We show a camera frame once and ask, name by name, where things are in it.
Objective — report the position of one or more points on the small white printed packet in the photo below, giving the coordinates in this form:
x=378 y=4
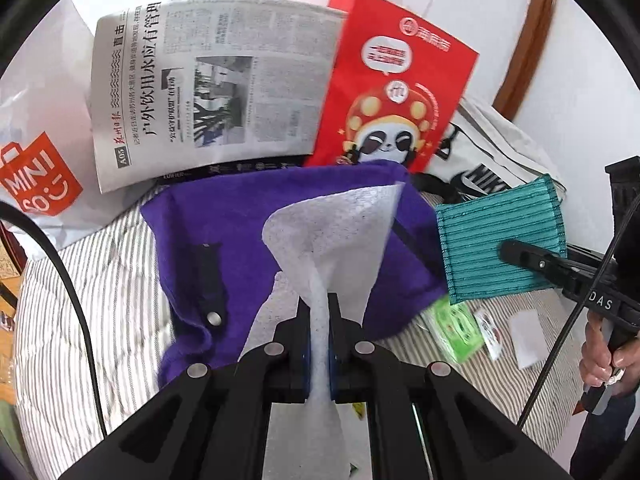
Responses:
x=490 y=332

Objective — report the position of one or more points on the black Edifier box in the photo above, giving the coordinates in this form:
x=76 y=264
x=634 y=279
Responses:
x=240 y=167

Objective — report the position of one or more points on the teal ribbed cloth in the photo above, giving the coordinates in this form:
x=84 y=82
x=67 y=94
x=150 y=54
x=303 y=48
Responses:
x=470 y=234

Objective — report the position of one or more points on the green tissue pack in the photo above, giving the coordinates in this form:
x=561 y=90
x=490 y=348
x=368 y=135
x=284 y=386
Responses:
x=454 y=329

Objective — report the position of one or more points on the white Nike waist bag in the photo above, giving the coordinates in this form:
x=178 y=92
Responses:
x=483 y=153

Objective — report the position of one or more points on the white tissue sheet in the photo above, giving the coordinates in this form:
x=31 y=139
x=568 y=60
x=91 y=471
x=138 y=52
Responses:
x=333 y=243

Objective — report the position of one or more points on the purple towel with black straps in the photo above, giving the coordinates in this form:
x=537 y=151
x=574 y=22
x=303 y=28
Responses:
x=216 y=271

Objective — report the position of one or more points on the person's hand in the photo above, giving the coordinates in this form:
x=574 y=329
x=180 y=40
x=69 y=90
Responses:
x=597 y=363

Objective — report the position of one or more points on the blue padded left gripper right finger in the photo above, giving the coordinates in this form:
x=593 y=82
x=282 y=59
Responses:
x=350 y=380

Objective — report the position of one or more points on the red panda paper bag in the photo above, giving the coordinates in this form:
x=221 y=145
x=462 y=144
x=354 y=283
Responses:
x=395 y=84

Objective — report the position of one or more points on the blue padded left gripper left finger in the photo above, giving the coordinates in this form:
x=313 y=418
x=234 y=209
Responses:
x=289 y=373

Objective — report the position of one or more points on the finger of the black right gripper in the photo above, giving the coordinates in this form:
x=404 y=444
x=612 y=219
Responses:
x=533 y=258

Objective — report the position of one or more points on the white Miniso shopping bag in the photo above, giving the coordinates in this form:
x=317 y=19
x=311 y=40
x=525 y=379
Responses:
x=47 y=155

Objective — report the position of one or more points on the small white paper piece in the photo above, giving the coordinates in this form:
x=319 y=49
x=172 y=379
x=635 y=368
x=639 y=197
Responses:
x=528 y=341

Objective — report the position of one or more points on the folded newspaper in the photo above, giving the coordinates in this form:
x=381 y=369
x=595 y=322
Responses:
x=184 y=84

